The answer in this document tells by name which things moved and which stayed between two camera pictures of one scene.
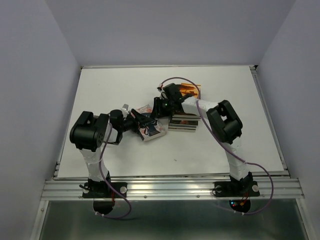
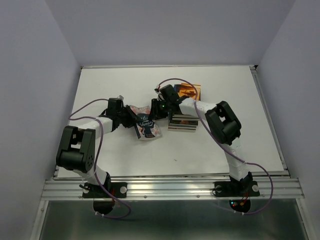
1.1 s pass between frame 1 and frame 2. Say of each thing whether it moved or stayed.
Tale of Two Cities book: stayed
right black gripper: stayed
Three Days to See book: stayed
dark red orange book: moved
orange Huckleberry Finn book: stayed
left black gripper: moved
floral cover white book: moved
